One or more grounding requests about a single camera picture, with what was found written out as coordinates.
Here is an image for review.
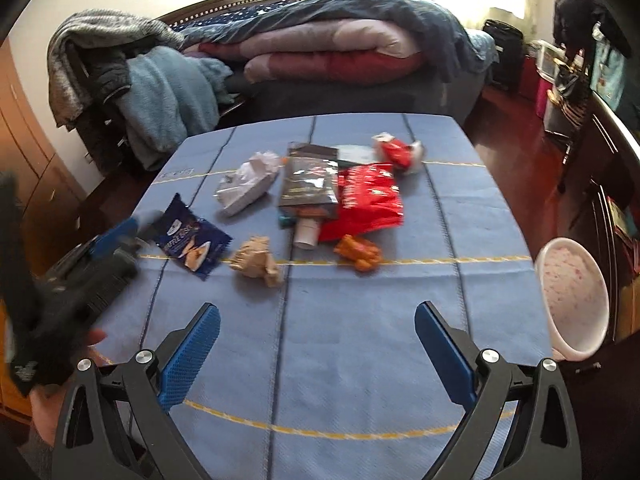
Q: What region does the white tube pink cap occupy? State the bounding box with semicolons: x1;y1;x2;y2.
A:
293;218;321;250

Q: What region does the orange wrapper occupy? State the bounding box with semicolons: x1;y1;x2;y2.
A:
334;235;383;272

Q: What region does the red and white packet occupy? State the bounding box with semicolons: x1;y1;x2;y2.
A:
372;132;425;174

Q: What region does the person's left hand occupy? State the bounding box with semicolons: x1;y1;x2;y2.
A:
29;328;106;446

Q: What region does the blue snack wrapper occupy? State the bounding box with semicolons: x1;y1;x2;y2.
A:
153;193;232;280

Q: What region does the orange wooden wardrobe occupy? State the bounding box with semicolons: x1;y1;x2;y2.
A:
0;37;89;421

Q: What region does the crumpled white paper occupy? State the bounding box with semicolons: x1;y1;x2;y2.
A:
215;151;281;217

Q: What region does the crumpled brown paper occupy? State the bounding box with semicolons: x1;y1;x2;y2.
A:
229;236;282;287

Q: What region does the light blue fleece blanket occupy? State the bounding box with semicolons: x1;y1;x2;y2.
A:
115;47;233;170

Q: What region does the dark padded jacket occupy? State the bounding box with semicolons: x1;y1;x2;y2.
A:
87;48;131;104

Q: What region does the dark foil snack bag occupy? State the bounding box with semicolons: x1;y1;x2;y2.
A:
278;143;340;219

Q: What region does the blue checked tablecloth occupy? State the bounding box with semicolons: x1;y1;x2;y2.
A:
99;114;551;479

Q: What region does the grey knitted blanket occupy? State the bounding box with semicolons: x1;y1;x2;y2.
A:
47;9;183;129

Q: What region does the dark wooden headboard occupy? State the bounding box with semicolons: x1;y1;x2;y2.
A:
158;0;299;27

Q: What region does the large red plastic bag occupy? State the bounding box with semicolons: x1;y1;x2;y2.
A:
318;162;404;243

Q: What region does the star pattern blue pillow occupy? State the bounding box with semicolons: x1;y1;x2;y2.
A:
171;0;288;32

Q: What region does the pink and red folded quilt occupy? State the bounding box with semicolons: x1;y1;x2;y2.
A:
183;20;426;86

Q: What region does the black suitcase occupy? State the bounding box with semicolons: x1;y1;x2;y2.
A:
483;20;524;93

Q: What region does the black jacket on rack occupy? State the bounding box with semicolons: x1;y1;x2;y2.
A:
552;0;597;61

